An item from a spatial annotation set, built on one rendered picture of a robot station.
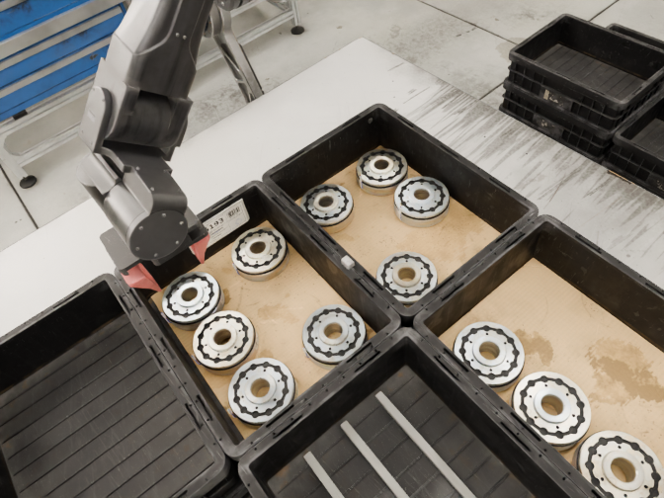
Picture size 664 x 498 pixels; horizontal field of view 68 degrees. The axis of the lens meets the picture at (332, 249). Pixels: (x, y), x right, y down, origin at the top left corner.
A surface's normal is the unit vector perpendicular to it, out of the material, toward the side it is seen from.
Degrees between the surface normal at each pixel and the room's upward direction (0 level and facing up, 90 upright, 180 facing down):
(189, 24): 93
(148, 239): 90
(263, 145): 0
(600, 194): 0
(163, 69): 93
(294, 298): 0
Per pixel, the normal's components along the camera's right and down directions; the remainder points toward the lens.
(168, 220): 0.63, 0.59
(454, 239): -0.11, -0.58
